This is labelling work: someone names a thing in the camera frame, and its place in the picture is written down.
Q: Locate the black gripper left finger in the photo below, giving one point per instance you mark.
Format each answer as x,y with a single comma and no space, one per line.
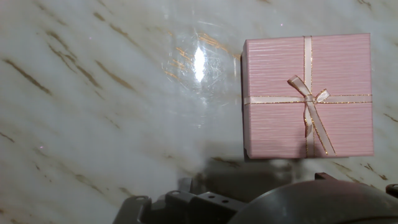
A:
186,208

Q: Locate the marble pattern mat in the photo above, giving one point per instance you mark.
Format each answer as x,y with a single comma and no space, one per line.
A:
93,124

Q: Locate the pink ribboned gift box lid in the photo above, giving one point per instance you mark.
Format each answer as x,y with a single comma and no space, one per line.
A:
273,124

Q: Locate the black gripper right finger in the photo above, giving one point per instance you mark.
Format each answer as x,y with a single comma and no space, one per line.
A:
393,190

